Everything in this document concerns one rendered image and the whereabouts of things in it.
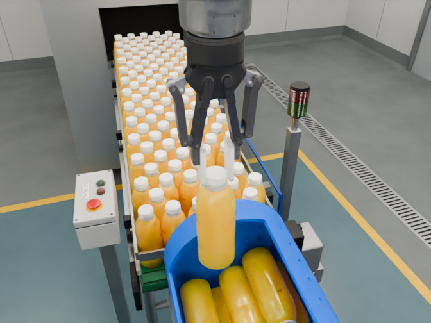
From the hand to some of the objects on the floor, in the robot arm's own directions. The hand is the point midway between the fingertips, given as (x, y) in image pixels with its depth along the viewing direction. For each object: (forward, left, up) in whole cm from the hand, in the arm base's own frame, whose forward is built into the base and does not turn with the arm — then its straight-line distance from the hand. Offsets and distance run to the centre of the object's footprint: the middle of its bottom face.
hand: (215, 161), depth 60 cm
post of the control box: (-30, +21, -143) cm, 148 cm away
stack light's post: (+32, +47, -146) cm, 157 cm away
